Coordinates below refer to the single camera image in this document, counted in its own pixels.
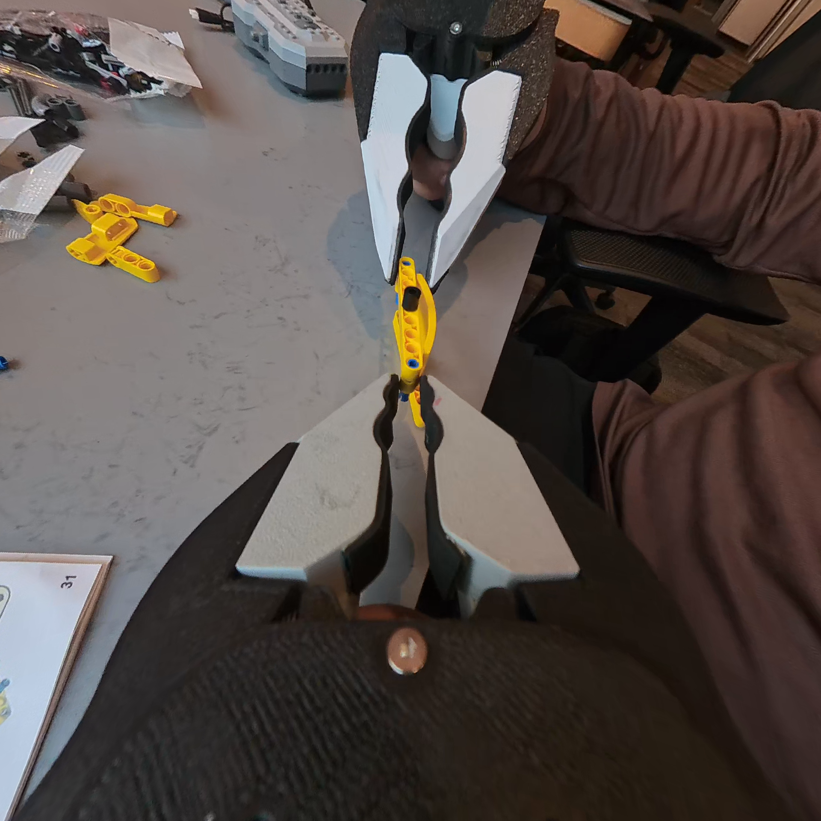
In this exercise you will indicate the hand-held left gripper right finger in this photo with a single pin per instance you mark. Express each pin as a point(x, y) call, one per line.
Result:
point(507, 513)

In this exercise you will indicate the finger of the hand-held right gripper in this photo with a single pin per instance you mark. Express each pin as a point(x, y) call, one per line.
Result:
point(389, 154)
point(488, 154)

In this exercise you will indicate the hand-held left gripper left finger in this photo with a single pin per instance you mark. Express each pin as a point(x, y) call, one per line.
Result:
point(308, 513)

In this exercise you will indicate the yellow curved panel blue pins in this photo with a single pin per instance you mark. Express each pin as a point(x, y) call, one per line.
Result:
point(427, 321)

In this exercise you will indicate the yellow beam black pin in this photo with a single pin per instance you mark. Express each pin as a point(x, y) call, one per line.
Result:
point(407, 334)

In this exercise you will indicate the grey desk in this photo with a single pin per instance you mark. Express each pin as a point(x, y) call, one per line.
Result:
point(193, 385)

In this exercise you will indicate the grey electronic control box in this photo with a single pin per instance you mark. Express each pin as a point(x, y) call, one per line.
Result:
point(295, 39)

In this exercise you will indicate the light wooden table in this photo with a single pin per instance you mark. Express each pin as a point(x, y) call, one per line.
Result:
point(642, 26)

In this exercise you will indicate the black mesh chair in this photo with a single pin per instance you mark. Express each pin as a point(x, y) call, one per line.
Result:
point(667, 276)

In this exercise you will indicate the short yellow three-hole beam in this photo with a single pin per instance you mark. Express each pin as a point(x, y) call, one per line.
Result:
point(135, 266)

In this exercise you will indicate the yellow L-shaped piece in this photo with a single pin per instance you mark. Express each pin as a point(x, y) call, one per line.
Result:
point(103, 237)

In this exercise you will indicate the plastic bag of black parts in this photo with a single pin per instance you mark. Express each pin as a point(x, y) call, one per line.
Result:
point(103, 58)

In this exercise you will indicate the open white instruction manual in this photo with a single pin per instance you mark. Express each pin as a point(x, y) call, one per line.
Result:
point(45, 667)

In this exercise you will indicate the loose black connector parts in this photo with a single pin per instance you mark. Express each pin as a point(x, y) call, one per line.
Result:
point(39, 116)

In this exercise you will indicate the plastic bag of yellow parts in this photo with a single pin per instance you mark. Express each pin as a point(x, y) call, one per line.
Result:
point(32, 193)

